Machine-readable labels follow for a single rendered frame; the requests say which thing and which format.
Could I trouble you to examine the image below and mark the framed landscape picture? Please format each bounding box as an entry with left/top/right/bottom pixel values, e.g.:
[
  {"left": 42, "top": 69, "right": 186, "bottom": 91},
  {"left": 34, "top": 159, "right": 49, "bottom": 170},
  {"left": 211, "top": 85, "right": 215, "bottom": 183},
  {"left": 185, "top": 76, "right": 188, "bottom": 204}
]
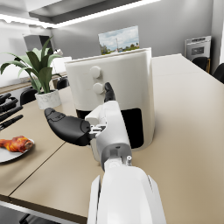
[{"left": 97, "top": 24, "right": 141, "bottom": 56}]

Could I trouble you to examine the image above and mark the pale air fryer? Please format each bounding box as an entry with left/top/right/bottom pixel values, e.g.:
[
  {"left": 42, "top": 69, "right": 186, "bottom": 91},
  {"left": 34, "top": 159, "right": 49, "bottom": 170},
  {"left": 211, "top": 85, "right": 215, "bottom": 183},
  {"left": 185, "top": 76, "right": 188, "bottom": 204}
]
[{"left": 64, "top": 47, "right": 156, "bottom": 162}]

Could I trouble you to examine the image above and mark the black chair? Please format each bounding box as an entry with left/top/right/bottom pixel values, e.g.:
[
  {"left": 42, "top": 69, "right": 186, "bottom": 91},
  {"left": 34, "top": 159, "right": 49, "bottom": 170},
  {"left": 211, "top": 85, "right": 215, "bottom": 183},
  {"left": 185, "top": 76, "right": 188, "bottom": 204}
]
[
  {"left": 56, "top": 76, "right": 70, "bottom": 90},
  {"left": 19, "top": 87, "right": 39, "bottom": 107},
  {"left": 191, "top": 56, "right": 211, "bottom": 73},
  {"left": 212, "top": 62, "right": 224, "bottom": 84}
]

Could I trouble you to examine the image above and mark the roasted drumstick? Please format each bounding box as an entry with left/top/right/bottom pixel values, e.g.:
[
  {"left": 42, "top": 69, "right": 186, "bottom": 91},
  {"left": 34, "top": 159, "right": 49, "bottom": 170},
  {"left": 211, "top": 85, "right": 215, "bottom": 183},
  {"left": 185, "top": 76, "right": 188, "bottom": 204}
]
[{"left": 0, "top": 135, "right": 34, "bottom": 153}]

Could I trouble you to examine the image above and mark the grey round plate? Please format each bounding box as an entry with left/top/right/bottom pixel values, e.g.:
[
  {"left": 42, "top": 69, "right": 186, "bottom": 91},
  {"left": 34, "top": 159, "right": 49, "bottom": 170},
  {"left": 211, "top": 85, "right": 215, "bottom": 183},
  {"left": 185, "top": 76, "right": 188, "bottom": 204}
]
[{"left": 0, "top": 137, "right": 36, "bottom": 164}]

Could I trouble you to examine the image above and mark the built-in wall oven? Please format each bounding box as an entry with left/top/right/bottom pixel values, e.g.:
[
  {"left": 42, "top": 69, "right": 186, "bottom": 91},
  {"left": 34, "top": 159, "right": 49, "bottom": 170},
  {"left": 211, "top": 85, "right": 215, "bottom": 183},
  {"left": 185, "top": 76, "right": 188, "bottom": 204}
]
[{"left": 184, "top": 35, "right": 213, "bottom": 61}]

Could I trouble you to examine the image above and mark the potted green plant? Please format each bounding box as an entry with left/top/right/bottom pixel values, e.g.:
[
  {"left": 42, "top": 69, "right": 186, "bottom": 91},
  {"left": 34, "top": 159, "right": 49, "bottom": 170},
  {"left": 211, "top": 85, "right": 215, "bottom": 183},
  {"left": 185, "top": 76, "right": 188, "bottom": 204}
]
[{"left": 0, "top": 36, "right": 63, "bottom": 110}]

